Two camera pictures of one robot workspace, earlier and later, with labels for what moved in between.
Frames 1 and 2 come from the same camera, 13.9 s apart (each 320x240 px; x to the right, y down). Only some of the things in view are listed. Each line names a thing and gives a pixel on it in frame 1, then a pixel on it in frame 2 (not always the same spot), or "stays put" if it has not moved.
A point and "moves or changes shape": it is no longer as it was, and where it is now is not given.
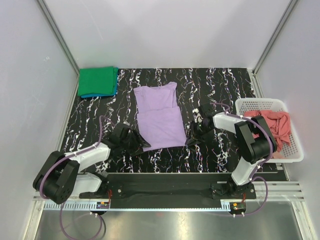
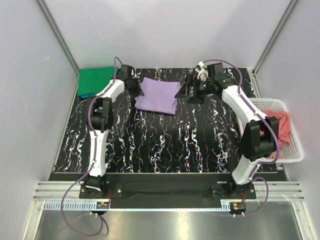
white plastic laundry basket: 293,153 stays put
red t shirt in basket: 279,123 stays put
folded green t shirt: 102,80 stays put
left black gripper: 135,141 → 136,88
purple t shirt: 160,121 moves or changes shape
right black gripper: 195,133 → 190,87
